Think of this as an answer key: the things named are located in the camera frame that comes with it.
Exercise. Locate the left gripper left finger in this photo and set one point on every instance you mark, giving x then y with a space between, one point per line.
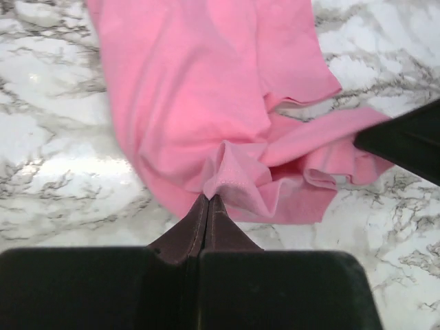
185 238

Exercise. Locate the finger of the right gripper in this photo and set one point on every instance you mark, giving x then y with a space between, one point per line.
410 141

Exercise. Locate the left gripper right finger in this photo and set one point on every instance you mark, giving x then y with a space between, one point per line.
223 237

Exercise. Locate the pink t-shirt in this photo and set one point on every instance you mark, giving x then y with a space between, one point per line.
193 87

